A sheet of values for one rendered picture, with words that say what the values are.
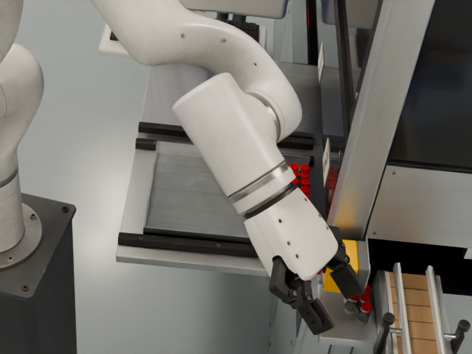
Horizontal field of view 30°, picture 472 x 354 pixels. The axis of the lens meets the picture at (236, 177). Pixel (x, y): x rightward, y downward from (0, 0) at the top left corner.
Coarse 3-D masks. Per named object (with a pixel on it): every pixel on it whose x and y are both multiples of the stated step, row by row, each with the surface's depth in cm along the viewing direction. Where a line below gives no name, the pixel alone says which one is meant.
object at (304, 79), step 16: (288, 64) 219; (304, 64) 219; (288, 80) 219; (304, 80) 220; (304, 96) 215; (304, 112) 211; (320, 112) 211; (304, 128) 206; (320, 128) 207; (320, 144) 203
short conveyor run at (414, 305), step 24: (384, 288) 167; (408, 288) 168; (432, 288) 163; (384, 312) 163; (408, 312) 164; (432, 312) 161; (384, 336) 156; (408, 336) 155; (432, 336) 160; (456, 336) 157
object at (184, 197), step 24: (168, 144) 193; (192, 144) 193; (168, 168) 192; (192, 168) 193; (168, 192) 186; (192, 192) 187; (216, 192) 188; (168, 216) 182; (192, 216) 182; (216, 216) 183; (240, 216) 184; (216, 240) 176; (240, 240) 176
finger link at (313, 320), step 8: (296, 296) 102; (288, 304) 103; (296, 304) 103; (304, 304) 103; (312, 304) 103; (320, 304) 103; (304, 312) 104; (312, 312) 103; (320, 312) 103; (304, 320) 105; (312, 320) 104; (320, 320) 103; (328, 320) 103; (312, 328) 104; (320, 328) 104; (328, 328) 103
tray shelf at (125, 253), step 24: (168, 72) 217; (192, 72) 218; (168, 96) 210; (144, 120) 203; (168, 120) 204; (144, 168) 192; (312, 168) 197; (144, 192) 186; (312, 192) 191; (144, 216) 181; (144, 264) 174; (168, 264) 174; (192, 264) 174; (216, 264) 174; (240, 264) 175
